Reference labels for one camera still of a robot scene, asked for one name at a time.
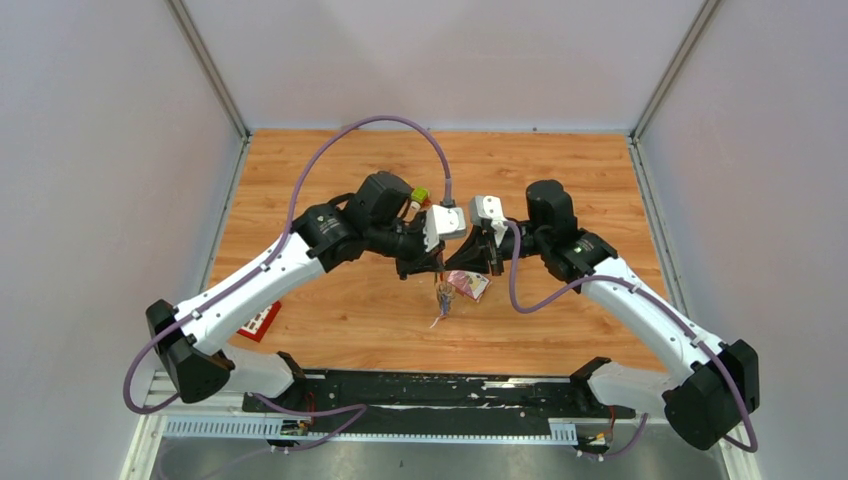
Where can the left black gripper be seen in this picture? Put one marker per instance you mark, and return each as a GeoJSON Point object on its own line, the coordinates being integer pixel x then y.
{"type": "Point", "coordinates": [427, 262]}

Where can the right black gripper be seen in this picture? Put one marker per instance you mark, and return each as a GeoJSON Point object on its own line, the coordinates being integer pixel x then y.
{"type": "Point", "coordinates": [474, 253]}

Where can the metal key holder red handle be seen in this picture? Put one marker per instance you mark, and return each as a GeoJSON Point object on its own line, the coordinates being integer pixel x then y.
{"type": "Point", "coordinates": [444, 291]}

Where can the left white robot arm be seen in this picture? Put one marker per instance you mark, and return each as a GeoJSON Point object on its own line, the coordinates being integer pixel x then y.
{"type": "Point", "coordinates": [191, 338]}

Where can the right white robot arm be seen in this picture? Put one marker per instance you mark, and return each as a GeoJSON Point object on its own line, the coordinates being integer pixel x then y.
{"type": "Point", "coordinates": [710, 387]}

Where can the pink card packet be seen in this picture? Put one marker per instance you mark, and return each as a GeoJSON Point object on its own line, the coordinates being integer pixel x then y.
{"type": "Point", "coordinates": [469, 284]}

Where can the colourful toy brick car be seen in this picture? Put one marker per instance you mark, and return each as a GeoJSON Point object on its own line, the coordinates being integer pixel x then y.
{"type": "Point", "coordinates": [419, 199]}

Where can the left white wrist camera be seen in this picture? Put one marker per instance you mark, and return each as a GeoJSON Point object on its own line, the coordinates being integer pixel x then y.
{"type": "Point", "coordinates": [442, 224]}

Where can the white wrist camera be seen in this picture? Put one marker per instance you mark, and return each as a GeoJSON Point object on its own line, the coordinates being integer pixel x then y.
{"type": "Point", "coordinates": [442, 224]}
{"type": "Point", "coordinates": [486, 211]}

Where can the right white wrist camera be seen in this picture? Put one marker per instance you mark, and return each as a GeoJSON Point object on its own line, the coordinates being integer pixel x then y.
{"type": "Point", "coordinates": [486, 211]}

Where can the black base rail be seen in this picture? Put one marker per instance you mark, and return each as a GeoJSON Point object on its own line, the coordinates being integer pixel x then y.
{"type": "Point", "coordinates": [441, 405]}

